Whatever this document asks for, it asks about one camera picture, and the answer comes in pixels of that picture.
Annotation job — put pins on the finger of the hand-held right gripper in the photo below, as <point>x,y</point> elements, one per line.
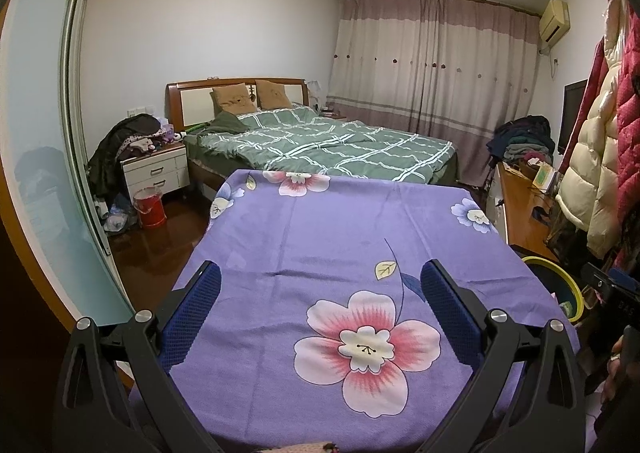
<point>597,278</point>

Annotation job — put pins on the pile of plastic bags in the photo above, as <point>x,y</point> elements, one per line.
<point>119,215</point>

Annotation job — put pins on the wooden bedside table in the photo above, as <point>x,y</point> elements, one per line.
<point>332,113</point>

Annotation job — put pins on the dark green cloth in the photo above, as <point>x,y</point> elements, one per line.
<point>225,123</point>

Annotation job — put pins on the purple floral tablecloth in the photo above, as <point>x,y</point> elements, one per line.
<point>310,243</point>

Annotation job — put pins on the green picture frame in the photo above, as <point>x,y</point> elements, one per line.
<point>543,178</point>

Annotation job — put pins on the pink and white curtain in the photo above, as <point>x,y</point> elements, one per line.
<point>425,83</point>

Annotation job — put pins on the red bucket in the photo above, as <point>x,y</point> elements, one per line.
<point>149,210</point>

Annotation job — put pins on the pile of dark clothes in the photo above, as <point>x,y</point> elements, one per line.
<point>525,138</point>

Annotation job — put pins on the black television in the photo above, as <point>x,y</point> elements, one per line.
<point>572,118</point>

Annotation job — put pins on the hanging puffer jackets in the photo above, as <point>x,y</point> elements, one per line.
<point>630,133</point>

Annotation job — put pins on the cream down jacket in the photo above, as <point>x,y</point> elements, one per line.
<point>600,158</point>

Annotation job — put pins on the black jacket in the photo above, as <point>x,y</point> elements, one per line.
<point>105,158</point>

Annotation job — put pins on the green plaid duvet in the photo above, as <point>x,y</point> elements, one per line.
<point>340,143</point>

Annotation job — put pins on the pile of small clothes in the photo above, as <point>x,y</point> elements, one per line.
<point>145,143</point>

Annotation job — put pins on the beige air conditioner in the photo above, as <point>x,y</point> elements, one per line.
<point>552,20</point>

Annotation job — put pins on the glass sliding wardrobe door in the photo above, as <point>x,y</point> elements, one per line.
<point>45,133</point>

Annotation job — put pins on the white nightstand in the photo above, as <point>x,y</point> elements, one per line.
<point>155,173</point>

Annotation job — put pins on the white wall socket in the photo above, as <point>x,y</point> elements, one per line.
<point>140,110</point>

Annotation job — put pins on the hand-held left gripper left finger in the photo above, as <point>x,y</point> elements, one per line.
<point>192,318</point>

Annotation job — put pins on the yellow-rimmed trash bin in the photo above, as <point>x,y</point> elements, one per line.
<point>560,283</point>

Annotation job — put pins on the person's right hand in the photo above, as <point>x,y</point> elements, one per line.
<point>627,368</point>

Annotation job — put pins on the low wooden cabinet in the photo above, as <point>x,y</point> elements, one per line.
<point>520,203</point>

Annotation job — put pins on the brown pillow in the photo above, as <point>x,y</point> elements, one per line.
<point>234,99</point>
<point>274,94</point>

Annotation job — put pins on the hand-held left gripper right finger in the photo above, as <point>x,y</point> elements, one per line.
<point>450,318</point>

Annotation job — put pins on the wooden bed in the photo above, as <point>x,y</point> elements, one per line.
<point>192,103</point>

